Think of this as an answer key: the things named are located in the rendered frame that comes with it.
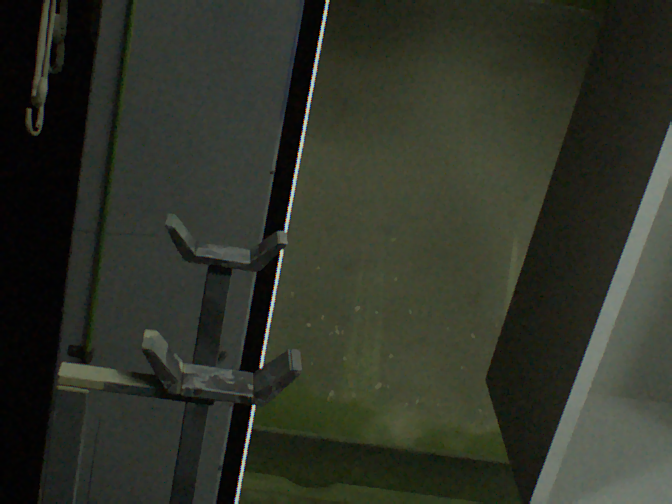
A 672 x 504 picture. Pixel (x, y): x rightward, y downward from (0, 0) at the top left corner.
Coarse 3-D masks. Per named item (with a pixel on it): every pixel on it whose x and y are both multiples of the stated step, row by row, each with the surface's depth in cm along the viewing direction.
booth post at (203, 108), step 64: (128, 0) 112; (192, 0) 112; (256, 0) 113; (128, 64) 114; (192, 64) 114; (256, 64) 115; (128, 128) 116; (192, 128) 116; (256, 128) 116; (128, 192) 117; (192, 192) 118; (256, 192) 118; (128, 256) 119; (64, 320) 121; (128, 320) 122; (192, 320) 122; (128, 448) 126
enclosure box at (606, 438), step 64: (640, 0) 175; (640, 64) 171; (576, 128) 193; (640, 128) 168; (576, 192) 189; (640, 192) 165; (576, 256) 185; (640, 256) 210; (512, 320) 210; (576, 320) 181; (640, 320) 217; (512, 384) 206; (576, 384) 179; (640, 384) 224; (512, 448) 201; (576, 448) 209; (640, 448) 213
